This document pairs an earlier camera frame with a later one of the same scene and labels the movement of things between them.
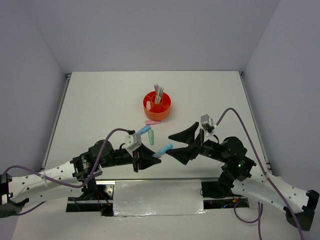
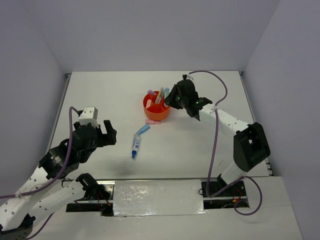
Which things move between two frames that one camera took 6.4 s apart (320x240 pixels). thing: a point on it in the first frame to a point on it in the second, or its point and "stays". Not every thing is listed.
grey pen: x=161 y=95 stays
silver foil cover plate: x=157 y=197 stays
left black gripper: x=145 y=159 to x=108 y=138
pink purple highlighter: x=156 y=86 to x=152 y=93
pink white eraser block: x=148 y=105 stays
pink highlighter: x=152 y=122 stays
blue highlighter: x=162 y=150 to x=167 y=92
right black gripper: x=182 y=154 to x=170 y=99
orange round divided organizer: x=156 y=112 stays
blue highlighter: x=143 y=130 stays
